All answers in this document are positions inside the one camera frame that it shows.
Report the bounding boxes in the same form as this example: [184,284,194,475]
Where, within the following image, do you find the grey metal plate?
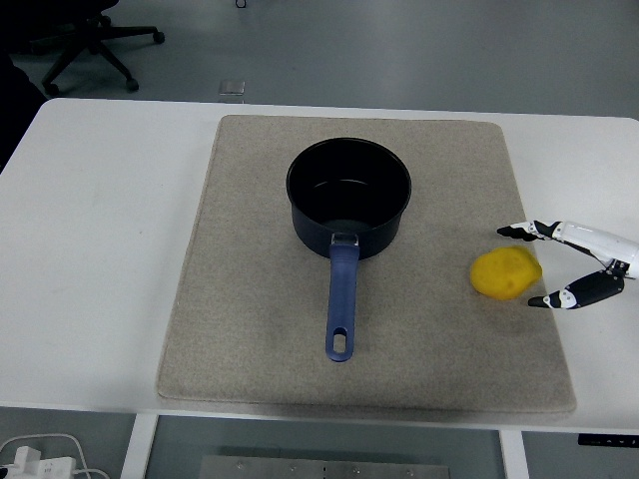
[199,454,453,479]

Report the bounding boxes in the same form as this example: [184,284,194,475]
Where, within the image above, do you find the black office chair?
[0,0,167,97]

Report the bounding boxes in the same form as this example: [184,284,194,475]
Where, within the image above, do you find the beige fabric mat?
[157,114,578,414]

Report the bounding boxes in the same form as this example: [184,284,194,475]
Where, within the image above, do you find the white power strip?
[0,445,77,479]

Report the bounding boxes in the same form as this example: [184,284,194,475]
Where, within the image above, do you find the white table leg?
[498,428,530,479]
[121,413,159,479]

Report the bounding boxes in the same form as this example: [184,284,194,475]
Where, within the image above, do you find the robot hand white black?
[496,218,639,310]

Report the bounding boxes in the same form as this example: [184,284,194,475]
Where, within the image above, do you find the yellow potato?
[469,245,544,301]

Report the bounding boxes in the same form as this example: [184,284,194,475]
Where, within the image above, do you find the person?
[0,53,49,174]

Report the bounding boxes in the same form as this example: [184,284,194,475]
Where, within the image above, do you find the white cable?
[0,432,124,479]

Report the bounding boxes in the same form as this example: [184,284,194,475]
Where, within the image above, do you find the blue pot with handle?
[286,137,414,363]

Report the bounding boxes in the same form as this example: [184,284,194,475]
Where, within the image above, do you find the black table control panel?
[577,434,639,447]

